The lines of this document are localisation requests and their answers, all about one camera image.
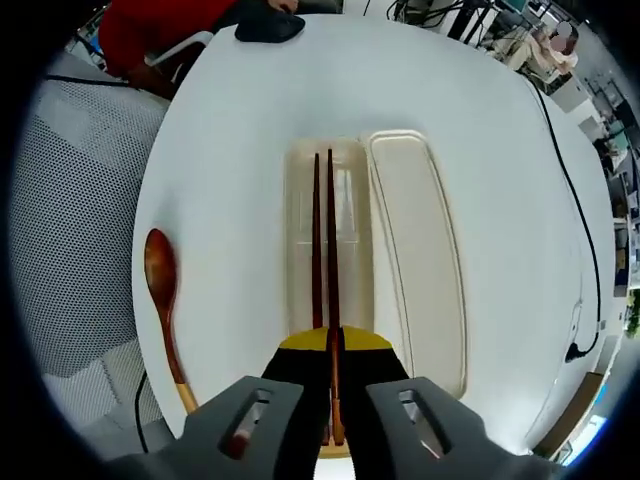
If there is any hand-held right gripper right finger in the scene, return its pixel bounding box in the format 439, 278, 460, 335
341, 324, 571, 480

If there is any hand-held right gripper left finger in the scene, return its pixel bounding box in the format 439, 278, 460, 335
119, 327, 332, 480

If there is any brown wooden spoon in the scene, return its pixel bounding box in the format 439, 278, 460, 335
143, 228, 200, 416

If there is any beige cutlery case lid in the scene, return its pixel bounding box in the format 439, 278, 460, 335
359, 128, 470, 399

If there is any beige cutlery case base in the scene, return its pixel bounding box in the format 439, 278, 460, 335
283, 137, 377, 460

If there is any grey mesh chair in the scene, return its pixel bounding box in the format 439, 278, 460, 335
9, 30, 215, 451

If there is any black computer mouse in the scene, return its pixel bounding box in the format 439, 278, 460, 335
234, 13, 307, 46

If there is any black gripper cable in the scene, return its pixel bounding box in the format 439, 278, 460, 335
47, 73, 131, 88
135, 369, 150, 454

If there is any black power cable with plug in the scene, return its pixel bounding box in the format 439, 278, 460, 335
519, 69, 603, 364

